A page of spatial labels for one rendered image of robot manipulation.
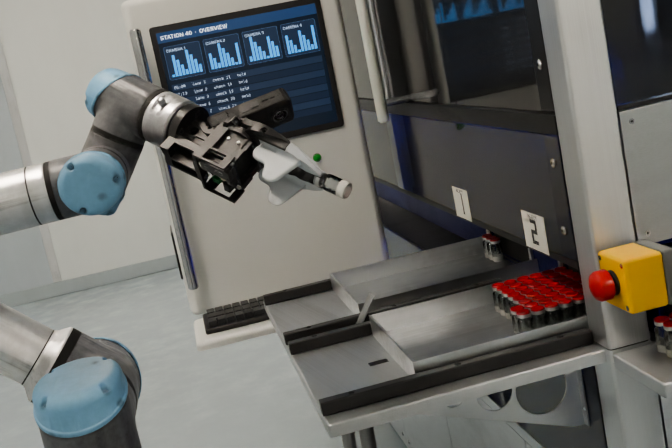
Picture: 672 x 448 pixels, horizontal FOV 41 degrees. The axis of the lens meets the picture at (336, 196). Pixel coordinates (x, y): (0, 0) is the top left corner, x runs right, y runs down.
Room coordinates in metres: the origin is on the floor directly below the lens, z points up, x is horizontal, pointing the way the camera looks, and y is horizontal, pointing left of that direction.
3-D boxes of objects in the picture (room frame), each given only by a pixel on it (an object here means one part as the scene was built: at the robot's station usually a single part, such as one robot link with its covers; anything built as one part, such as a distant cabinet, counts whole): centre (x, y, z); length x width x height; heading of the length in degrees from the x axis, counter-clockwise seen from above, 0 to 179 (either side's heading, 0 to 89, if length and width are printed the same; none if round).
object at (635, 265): (1.14, -0.36, 1.00); 0.08 x 0.07 x 0.07; 100
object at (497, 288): (1.37, -0.25, 0.91); 0.18 x 0.02 x 0.05; 10
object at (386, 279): (1.70, -0.15, 0.90); 0.34 x 0.26 x 0.04; 100
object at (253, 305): (2.01, 0.15, 0.82); 0.40 x 0.14 x 0.02; 99
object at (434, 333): (1.36, -0.20, 0.90); 0.34 x 0.26 x 0.04; 100
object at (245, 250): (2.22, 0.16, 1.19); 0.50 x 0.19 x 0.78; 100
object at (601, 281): (1.13, -0.32, 1.00); 0.04 x 0.04 x 0.04; 10
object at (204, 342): (2.04, 0.15, 0.79); 0.45 x 0.28 x 0.03; 99
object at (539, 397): (2.23, -0.15, 0.73); 1.98 x 0.01 x 0.25; 10
